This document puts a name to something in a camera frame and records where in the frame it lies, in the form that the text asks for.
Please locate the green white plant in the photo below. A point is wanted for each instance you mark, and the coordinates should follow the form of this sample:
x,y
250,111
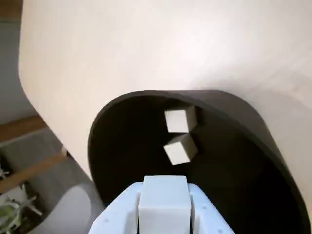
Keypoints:
x,y
17,212

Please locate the black pot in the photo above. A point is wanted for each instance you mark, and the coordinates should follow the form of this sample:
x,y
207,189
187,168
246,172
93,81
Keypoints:
x,y
243,170

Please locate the white cube block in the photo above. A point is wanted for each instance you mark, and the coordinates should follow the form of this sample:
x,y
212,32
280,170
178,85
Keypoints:
x,y
178,152
163,207
176,120

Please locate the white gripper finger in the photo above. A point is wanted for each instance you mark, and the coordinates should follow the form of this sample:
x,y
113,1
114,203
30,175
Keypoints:
x,y
207,214
117,209

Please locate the wooden shelf frame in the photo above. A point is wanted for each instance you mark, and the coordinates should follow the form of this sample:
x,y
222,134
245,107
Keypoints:
x,y
29,168

